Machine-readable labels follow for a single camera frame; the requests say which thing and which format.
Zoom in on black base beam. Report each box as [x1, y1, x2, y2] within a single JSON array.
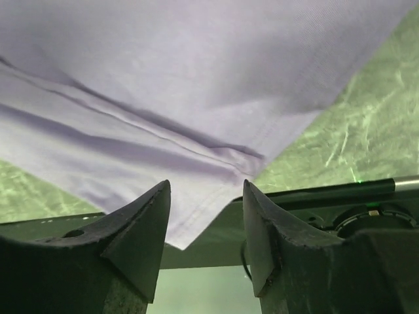
[[0, 178, 419, 271]]

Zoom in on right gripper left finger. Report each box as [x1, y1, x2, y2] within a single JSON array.
[[32, 179, 172, 304]]

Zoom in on aluminium rail frame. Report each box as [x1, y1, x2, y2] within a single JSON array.
[[393, 175, 419, 192]]

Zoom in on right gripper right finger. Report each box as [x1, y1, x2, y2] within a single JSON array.
[[243, 180, 343, 298]]

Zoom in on lavender t shirt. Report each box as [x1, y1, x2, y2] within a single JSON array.
[[1, 1, 416, 249]]

